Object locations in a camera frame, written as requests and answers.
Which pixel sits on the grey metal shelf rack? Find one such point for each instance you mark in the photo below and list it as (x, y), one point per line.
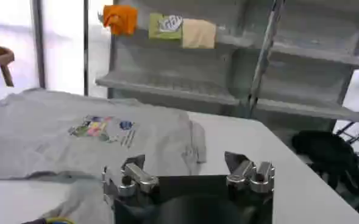
(197, 70)

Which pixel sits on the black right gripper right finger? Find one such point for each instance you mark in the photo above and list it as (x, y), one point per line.
(249, 176)

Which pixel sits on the black garment heap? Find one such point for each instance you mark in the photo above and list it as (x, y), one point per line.
(325, 149)

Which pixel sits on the grey printed t-shirt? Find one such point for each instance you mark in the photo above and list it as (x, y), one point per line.
(75, 146)

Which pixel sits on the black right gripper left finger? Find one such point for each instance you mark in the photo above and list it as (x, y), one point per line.
(138, 176)

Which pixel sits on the dark window frame post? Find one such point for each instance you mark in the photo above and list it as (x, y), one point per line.
(38, 45)

